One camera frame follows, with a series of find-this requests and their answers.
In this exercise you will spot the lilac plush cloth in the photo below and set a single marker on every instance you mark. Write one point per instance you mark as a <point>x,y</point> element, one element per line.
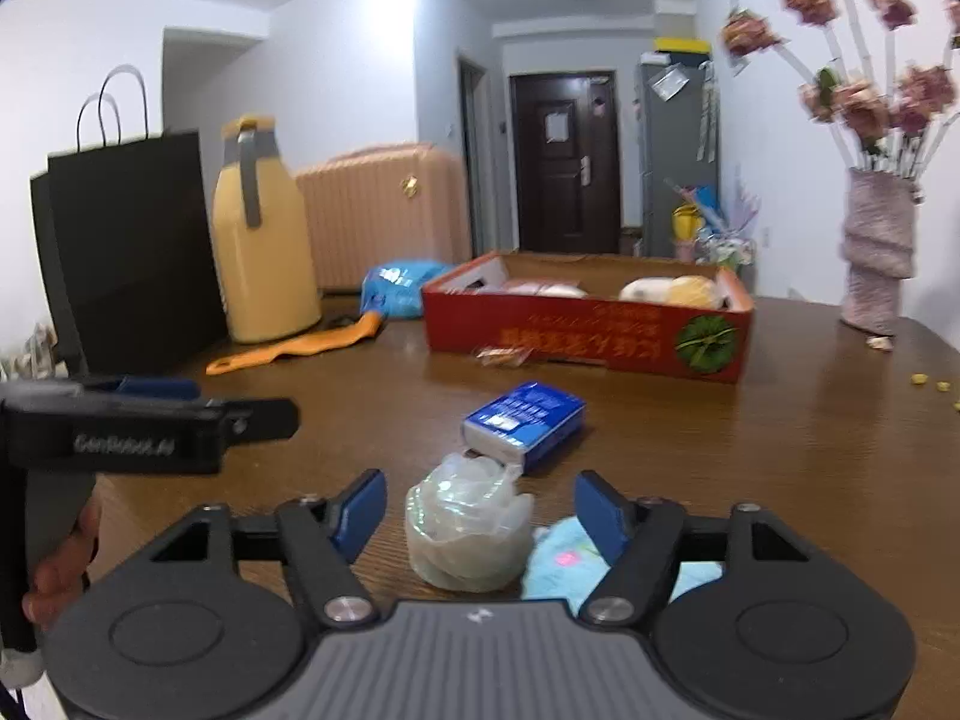
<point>525,287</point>

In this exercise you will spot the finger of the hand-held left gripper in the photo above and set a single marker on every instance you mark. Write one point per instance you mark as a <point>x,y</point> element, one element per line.
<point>262,420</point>
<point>154,388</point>

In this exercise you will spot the clear plastic shower cap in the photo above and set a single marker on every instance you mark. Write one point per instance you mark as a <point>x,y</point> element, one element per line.
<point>465,525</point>

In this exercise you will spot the pale yellow plush toy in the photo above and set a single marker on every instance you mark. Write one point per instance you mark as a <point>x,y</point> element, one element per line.
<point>697,292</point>

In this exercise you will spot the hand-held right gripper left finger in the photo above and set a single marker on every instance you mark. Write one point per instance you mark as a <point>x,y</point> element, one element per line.
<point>361,510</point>

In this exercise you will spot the white door notice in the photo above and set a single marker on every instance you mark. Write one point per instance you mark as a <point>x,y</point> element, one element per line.
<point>559,127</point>

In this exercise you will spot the light blue plush toy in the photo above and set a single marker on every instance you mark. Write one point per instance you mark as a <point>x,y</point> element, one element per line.
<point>559,562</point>

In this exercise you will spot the white paper note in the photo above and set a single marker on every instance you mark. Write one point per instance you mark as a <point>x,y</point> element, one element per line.
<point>667,82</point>

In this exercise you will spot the fallen dried petal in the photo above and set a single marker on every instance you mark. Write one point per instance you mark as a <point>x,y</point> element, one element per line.
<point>879,343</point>

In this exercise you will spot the red cardboard box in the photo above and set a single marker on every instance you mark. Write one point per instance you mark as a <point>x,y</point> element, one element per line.
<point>585,334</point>

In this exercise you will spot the purple feather flowers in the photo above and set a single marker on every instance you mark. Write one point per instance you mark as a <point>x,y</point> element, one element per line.
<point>742,214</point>

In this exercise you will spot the blue tissue pack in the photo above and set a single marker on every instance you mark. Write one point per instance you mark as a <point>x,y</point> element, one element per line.
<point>525,420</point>

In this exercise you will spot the white plush toy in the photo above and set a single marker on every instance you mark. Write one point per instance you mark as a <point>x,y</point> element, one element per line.
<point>646,291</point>

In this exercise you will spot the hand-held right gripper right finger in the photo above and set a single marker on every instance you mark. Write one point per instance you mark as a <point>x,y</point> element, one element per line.
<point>600,519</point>

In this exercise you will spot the grey refrigerator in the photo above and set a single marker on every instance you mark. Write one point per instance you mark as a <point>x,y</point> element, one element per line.
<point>675,165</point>

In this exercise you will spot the yellow cylindrical container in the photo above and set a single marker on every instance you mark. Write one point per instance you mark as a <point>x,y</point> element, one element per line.
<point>262,262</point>

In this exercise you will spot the orange snack packet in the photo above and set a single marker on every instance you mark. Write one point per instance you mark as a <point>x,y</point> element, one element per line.
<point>504,356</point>

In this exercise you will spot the person's left hand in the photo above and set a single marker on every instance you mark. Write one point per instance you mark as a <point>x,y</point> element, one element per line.
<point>71,547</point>

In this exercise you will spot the scattered yellow crumbs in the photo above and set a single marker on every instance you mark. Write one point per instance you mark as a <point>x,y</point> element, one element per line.
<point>921,380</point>

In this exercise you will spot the pink ribbed vase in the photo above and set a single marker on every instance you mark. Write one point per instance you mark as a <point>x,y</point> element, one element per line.
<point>877,255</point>

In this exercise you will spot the yellow box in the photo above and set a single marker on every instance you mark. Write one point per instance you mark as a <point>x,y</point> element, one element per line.
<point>681,45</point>

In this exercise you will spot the black paper bag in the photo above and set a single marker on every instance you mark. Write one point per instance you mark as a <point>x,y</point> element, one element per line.
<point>135,255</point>

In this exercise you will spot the dark brown door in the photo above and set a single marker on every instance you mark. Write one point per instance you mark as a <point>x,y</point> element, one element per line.
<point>566,187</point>

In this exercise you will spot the blue wet wipes packet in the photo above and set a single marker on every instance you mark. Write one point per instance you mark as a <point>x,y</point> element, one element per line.
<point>401,285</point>

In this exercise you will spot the dried pink roses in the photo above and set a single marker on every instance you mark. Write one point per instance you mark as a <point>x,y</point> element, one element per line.
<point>862,105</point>

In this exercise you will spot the pink ribbed suitcase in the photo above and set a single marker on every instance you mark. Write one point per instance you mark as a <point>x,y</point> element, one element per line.
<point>375,217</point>

